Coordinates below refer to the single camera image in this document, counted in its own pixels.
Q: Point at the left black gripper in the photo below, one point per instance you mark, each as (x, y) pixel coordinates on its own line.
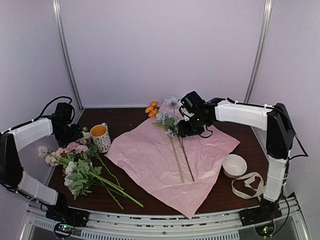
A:
(77, 133)

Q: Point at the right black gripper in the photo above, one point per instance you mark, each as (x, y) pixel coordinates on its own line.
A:
(184, 131)

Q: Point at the blue fake flower stem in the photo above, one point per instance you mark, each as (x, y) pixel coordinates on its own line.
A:
(167, 122)

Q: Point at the purple pink wrapping paper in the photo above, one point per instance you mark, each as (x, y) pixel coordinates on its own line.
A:
(146, 155)

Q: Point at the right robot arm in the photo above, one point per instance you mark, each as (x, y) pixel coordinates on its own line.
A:
(274, 120)

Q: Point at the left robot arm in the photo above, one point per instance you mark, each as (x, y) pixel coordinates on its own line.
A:
(15, 146)

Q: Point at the patterned mug yellow inside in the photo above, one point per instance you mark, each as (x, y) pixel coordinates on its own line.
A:
(100, 136)

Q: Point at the white flower bunch green leaves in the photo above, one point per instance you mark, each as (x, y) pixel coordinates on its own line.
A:
(80, 176)

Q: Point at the plain white bowl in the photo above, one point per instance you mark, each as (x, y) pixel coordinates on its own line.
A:
(234, 166)

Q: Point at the beige ribbon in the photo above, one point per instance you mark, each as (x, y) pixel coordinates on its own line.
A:
(248, 180)

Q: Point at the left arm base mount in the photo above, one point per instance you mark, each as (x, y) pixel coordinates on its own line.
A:
(66, 225)

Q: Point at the front aluminium rail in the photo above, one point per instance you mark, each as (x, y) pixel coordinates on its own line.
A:
(225, 225)

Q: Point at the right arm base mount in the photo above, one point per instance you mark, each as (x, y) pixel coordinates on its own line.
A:
(260, 220)

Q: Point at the right aluminium frame post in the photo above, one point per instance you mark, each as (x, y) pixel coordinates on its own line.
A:
(264, 31)

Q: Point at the aluminium frame post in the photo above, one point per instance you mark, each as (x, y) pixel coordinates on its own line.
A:
(65, 53)
(264, 31)

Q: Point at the left aluminium frame post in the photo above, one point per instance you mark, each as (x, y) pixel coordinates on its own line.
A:
(65, 53)

